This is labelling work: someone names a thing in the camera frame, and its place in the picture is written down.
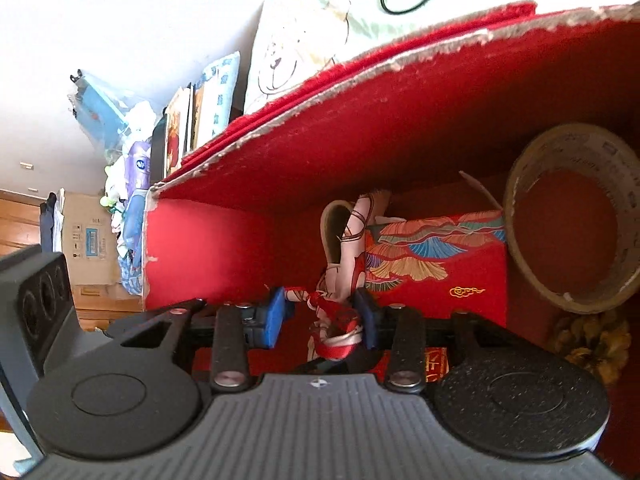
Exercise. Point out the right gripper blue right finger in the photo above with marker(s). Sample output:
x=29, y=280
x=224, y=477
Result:
x=370, y=316

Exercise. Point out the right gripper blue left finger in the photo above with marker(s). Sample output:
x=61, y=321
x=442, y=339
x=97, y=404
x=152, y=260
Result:
x=262, y=323

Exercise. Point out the small red gift box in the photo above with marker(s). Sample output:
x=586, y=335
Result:
x=438, y=265

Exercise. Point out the brown pine cone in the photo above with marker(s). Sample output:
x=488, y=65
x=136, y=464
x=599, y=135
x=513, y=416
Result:
x=597, y=343

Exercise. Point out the brown cardboard box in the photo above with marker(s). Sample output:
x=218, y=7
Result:
x=88, y=243

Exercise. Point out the blue plastic pouch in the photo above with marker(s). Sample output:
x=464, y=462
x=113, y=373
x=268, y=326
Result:
x=130, y=243

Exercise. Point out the purple white package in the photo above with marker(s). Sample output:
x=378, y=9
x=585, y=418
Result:
x=137, y=167

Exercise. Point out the large red cardboard box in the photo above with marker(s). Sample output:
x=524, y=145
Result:
x=243, y=214

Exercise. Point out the winnie pooh book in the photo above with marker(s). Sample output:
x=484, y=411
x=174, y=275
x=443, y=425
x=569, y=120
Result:
x=177, y=118

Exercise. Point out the blue plastic bag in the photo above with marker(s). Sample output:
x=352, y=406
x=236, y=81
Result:
x=99, y=113

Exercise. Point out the brown tape roll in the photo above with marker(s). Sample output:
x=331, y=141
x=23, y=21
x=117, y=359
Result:
x=572, y=218

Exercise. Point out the green cartoon bed sheet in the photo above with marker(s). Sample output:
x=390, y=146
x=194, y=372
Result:
x=298, y=39

